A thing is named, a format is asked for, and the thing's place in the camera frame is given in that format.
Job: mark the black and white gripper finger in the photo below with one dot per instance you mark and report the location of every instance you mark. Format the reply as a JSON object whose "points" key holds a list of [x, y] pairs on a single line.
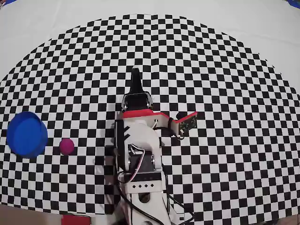
{"points": [[136, 79]]}

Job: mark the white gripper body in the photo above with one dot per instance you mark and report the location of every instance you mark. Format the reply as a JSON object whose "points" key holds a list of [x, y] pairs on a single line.
{"points": [[137, 102]]}

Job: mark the magenta faceted ball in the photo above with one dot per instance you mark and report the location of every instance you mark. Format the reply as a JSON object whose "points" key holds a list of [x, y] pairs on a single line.
{"points": [[66, 146]]}

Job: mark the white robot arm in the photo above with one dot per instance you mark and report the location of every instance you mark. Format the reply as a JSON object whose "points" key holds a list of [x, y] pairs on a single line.
{"points": [[140, 136]]}

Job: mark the blue round box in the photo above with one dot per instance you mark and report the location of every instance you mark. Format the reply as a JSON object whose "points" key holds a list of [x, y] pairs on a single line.
{"points": [[25, 136]]}

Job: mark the checkerboard printed white sheet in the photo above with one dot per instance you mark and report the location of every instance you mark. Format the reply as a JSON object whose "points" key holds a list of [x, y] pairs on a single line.
{"points": [[150, 47]]}

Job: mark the red flat object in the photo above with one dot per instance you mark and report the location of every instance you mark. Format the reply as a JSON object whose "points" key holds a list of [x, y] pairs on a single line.
{"points": [[76, 220]]}

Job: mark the green camera circuit board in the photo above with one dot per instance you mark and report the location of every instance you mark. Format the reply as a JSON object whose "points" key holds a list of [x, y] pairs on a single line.
{"points": [[187, 124]]}

